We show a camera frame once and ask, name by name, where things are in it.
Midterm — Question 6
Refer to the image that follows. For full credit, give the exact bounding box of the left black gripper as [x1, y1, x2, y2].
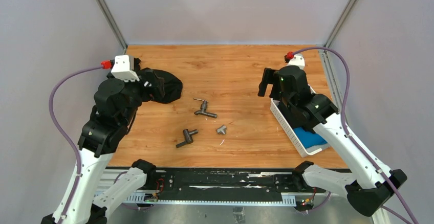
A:
[120, 68, 164, 125]

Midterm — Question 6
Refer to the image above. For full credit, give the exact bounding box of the grey faucet with lever handle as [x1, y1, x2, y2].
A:
[194, 98, 218, 118]

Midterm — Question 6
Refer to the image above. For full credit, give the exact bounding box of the grey tee pipe fitting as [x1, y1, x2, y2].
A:
[216, 125, 227, 135]

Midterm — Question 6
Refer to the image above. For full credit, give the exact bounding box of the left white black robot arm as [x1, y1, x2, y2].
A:
[42, 55, 164, 223]

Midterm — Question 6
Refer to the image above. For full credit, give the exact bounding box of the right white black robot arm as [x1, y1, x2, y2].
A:
[258, 65, 407, 217]

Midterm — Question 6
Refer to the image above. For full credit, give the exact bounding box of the black cloth with white print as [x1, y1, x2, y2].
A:
[141, 70, 183, 104]

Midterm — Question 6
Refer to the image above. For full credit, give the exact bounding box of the white plastic basket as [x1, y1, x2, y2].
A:
[270, 98, 331, 158]

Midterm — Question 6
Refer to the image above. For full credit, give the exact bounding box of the blue cloth in basket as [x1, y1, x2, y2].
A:
[293, 127, 328, 150]

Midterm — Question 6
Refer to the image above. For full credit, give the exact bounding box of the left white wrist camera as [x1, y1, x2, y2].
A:
[111, 55, 140, 82]

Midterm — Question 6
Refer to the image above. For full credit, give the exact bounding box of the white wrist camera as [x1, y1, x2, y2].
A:
[111, 55, 140, 82]
[287, 54, 306, 70]

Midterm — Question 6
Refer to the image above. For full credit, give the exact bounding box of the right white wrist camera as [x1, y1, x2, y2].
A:
[287, 54, 306, 70]

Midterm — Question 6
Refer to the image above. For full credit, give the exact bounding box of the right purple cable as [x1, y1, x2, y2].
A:
[284, 47, 421, 224]

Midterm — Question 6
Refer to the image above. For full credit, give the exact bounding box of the purple cable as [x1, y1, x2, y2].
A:
[49, 60, 114, 224]
[284, 47, 421, 224]

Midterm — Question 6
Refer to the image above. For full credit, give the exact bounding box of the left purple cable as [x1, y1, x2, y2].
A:
[49, 60, 114, 224]

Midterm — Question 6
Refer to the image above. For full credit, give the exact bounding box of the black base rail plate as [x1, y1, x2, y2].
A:
[98, 167, 353, 207]

